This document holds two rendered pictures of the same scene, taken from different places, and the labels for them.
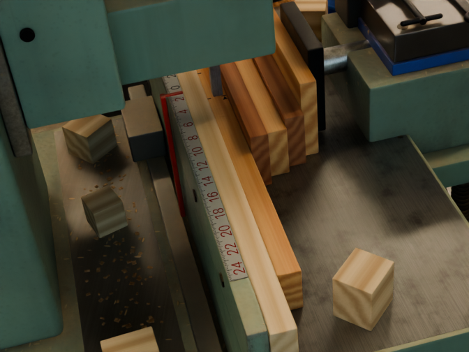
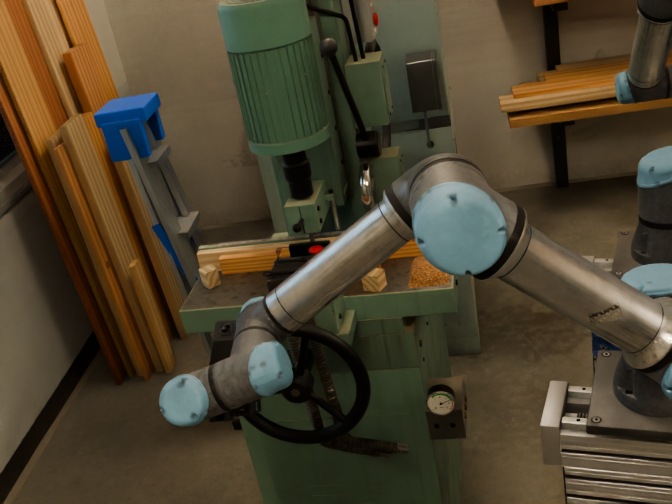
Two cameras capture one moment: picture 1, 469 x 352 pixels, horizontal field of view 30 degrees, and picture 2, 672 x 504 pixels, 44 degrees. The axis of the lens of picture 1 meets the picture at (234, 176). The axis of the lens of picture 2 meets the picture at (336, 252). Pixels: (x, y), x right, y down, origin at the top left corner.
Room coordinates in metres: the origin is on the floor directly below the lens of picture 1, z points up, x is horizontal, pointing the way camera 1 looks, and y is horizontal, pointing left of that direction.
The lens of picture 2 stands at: (1.38, -1.56, 1.75)
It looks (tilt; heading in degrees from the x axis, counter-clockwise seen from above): 26 degrees down; 113
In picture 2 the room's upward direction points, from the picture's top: 12 degrees counter-clockwise
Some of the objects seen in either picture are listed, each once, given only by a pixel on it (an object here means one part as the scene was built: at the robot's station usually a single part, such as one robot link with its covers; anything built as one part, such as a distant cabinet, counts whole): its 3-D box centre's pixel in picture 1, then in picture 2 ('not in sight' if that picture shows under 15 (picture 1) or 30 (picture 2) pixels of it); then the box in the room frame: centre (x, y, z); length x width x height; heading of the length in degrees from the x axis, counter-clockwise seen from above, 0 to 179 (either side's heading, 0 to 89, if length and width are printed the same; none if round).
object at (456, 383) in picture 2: not in sight; (447, 408); (0.94, -0.09, 0.58); 0.12 x 0.08 x 0.08; 99
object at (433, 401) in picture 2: not in sight; (441, 402); (0.95, -0.16, 0.65); 0.06 x 0.04 x 0.08; 9
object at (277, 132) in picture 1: (250, 95); not in sight; (0.69, -0.02, 0.92); 0.19 x 0.02 x 0.05; 9
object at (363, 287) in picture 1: (363, 288); (209, 276); (0.43, -0.08, 0.92); 0.04 x 0.03 x 0.04; 142
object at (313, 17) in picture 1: (310, 17); (373, 279); (0.83, -0.10, 0.92); 0.04 x 0.03 x 0.04; 168
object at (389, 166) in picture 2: not in sight; (384, 176); (0.79, 0.22, 1.02); 0.09 x 0.07 x 0.12; 9
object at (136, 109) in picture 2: not in sight; (192, 268); (-0.05, 0.57, 0.58); 0.27 x 0.25 x 1.16; 13
